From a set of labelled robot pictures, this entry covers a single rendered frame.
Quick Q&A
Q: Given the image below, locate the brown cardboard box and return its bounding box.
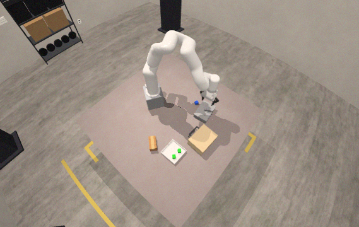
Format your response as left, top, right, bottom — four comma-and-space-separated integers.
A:
148, 136, 157, 151

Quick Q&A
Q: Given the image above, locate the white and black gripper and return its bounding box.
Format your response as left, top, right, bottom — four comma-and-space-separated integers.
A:
211, 92, 219, 106

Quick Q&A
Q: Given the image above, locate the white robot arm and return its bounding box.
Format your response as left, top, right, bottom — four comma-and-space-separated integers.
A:
143, 30, 220, 101

